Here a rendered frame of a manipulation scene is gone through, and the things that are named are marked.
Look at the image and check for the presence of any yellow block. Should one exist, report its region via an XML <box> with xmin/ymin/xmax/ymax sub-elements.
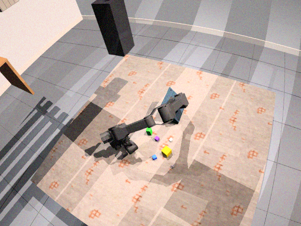
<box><xmin>162</xmin><ymin>146</ymin><xmax>172</xmax><ymax>157</ymax></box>

